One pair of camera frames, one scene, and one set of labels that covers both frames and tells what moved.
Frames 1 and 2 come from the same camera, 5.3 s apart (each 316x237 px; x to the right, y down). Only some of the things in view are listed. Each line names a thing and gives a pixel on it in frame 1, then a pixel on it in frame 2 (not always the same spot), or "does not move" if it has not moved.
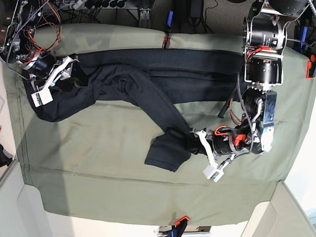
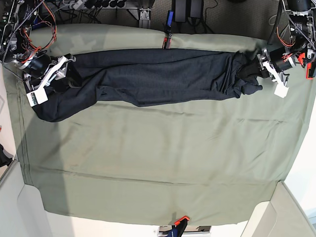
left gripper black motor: x=245 y=137 -> x=280 y=59
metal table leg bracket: x=145 y=14 does not move
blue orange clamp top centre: x=167 y=40 does not move
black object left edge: x=4 y=161 does not move
